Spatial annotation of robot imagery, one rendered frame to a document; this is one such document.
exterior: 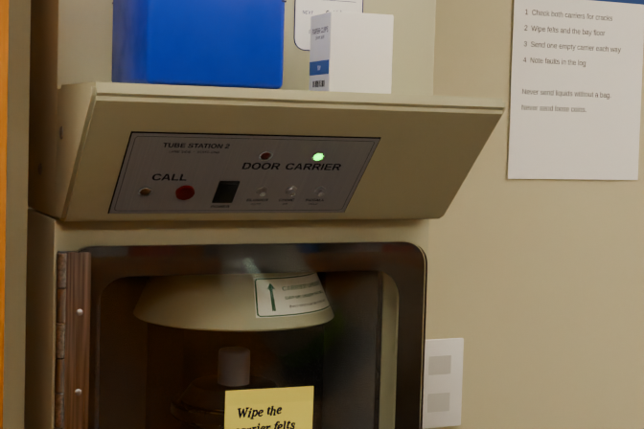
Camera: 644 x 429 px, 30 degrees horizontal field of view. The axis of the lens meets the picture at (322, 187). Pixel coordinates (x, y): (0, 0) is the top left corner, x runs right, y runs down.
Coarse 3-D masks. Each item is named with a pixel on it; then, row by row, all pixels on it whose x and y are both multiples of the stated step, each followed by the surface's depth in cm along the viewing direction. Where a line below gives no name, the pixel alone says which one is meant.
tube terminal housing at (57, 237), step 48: (48, 0) 92; (96, 0) 90; (288, 0) 96; (384, 0) 100; (432, 0) 102; (48, 48) 92; (96, 48) 90; (288, 48) 97; (432, 48) 102; (48, 96) 92; (48, 144) 92; (48, 192) 92; (48, 240) 92; (96, 240) 91; (144, 240) 93; (192, 240) 94; (240, 240) 96; (288, 240) 98; (336, 240) 99; (384, 240) 101; (48, 288) 92; (48, 336) 92; (48, 384) 91
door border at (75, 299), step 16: (80, 256) 89; (80, 272) 90; (64, 288) 89; (80, 288) 90; (64, 304) 89; (80, 304) 90; (64, 320) 89; (80, 320) 90; (80, 336) 90; (80, 352) 90; (64, 368) 90; (80, 368) 90; (64, 384) 90; (80, 384) 90; (64, 400) 90; (80, 400) 90; (64, 416) 90; (80, 416) 90
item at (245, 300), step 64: (128, 256) 91; (192, 256) 93; (256, 256) 95; (320, 256) 97; (384, 256) 100; (128, 320) 91; (192, 320) 93; (256, 320) 96; (320, 320) 98; (384, 320) 100; (128, 384) 92; (192, 384) 94; (256, 384) 96; (320, 384) 98; (384, 384) 101
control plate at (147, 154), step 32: (128, 160) 84; (160, 160) 85; (192, 160) 86; (224, 160) 87; (256, 160) 88; (288, 160) 89; (352, 160) 91; (128, 192) 87; (160, 192) 88; (352, 192) 94
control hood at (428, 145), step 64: (64, 128) 86; (128, 128) 82; (192, 128) 84; (256, 128) 86; (320, 128) 87; (384, 128) 89; (448, 128) 91; (64, 192) 86; (384, 192) 95; (448, 192) 98
